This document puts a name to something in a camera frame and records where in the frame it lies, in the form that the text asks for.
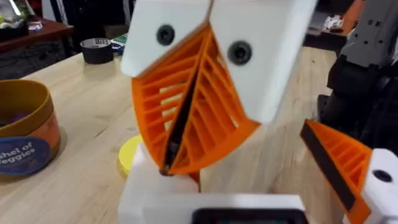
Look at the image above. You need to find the green board with blocks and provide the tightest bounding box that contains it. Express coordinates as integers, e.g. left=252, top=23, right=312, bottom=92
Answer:
left=110, top=32, right=129, bottom=54

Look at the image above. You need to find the yellow round disc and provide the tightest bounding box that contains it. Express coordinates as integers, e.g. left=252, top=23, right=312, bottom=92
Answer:
left=118, top=134, right=144, bottom=179

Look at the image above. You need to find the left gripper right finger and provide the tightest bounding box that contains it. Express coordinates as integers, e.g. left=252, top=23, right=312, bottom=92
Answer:
left=300, top=119, right=398, bottom=224

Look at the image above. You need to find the dark wooden side table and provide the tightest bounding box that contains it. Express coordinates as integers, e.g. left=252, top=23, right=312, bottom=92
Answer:
left=0, top=17, right=75, bottom=54

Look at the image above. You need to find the black tape roll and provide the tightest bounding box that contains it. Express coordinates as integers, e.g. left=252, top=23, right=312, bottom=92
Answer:
left=80, top=37, right=114, bottom=65

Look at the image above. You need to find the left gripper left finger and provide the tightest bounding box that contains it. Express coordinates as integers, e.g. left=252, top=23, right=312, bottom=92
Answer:
left=117, top=141, right=201, bottom=224

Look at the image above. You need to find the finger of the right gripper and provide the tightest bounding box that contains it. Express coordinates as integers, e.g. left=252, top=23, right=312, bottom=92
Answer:
left=120, top=0, right=214, bottom=171
left=170, top=0, right=318, bottom=175

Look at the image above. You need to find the brown toy tub blue label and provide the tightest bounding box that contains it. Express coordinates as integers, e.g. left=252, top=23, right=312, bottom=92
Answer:
left=0, top=78, right=62, bottom=182

